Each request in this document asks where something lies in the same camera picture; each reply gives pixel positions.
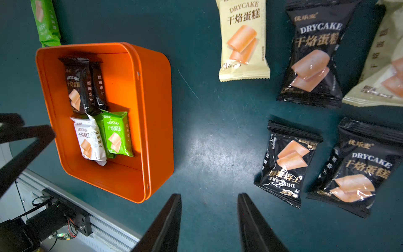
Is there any black cookie packet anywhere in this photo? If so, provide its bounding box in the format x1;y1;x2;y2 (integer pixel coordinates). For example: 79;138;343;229
307;118;403;218
277;1;359;109
90;61;108;110
59;57;95;114
254;120;323;209

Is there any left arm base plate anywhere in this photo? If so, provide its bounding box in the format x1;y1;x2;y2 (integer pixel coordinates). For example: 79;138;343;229
42;189;92;237

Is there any pale green cookie packet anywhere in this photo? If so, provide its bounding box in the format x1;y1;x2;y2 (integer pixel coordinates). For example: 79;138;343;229
342;1;403;107

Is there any yellow cookie packet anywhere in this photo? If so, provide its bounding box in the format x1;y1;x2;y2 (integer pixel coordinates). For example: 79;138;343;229
216;0;271;82

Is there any white cookie packet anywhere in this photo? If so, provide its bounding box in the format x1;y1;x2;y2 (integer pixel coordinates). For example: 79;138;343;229
70;115;107;166

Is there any orange storage box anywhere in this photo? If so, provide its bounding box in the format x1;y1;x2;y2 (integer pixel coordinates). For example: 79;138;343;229
36;43;174;204

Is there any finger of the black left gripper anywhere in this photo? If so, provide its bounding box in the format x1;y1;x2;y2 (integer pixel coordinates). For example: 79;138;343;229
0;113;56;199

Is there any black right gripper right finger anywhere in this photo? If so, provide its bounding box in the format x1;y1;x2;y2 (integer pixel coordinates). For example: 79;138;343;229
237;193;288;252

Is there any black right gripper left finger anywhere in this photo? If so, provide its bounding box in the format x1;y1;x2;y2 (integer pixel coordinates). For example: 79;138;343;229
132;194;182;252

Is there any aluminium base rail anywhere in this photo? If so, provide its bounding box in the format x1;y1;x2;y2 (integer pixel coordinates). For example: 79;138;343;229
16;171;141;252

